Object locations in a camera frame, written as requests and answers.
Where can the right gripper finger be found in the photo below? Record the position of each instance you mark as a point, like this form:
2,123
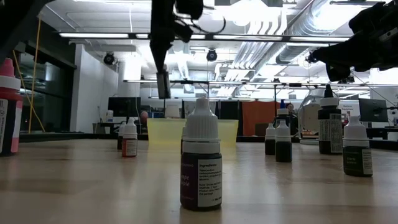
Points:
337,73
339,56

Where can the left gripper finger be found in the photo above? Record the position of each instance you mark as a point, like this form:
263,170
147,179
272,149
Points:
162,56
163,85

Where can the large black-capped colouring bottle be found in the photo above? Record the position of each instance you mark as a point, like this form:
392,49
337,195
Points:
328,130

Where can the large blue-capped colouring bottle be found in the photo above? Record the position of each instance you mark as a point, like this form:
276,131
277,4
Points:
282,111

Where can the red small dropper bottle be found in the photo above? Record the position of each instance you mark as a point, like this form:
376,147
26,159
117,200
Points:
129,146

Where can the dark green small dropper bottle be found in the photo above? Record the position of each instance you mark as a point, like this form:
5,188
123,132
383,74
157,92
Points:
357,161

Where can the purple small dropper bottle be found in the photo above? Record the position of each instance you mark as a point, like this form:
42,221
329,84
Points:
200,174

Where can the large pink-capped colouring bottle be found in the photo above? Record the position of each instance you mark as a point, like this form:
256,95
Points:
9,93

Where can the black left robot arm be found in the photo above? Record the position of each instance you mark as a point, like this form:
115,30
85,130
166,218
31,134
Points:
18,18

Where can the black ceiling spotlight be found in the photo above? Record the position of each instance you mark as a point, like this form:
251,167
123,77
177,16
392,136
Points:
109,58
311,57
211,55

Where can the black computer monitor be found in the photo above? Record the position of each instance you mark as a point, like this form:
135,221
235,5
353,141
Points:
373,110
124,107

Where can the yellow translucent plastic bin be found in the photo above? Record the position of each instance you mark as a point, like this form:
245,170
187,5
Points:
164,130

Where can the person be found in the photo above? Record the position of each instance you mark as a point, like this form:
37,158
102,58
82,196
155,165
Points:
290,107

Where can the white wipes canister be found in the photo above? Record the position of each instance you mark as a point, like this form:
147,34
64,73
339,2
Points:
109,116

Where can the black partition panel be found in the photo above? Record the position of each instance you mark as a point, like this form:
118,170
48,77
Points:
230,109

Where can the black office desk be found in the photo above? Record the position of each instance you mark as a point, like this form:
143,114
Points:
104,124

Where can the orange partition curtain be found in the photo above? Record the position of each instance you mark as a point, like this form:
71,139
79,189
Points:
255,115

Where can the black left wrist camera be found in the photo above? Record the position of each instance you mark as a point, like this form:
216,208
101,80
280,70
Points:
189,7

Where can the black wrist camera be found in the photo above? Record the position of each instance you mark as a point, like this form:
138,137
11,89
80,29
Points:
370,18
189,7

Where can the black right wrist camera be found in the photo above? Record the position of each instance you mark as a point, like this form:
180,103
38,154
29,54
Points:
370,18

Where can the white wall sign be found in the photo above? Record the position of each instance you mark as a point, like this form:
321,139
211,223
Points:
351,109

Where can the black frame bar with lights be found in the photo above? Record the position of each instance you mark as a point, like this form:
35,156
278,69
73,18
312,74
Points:
286,38

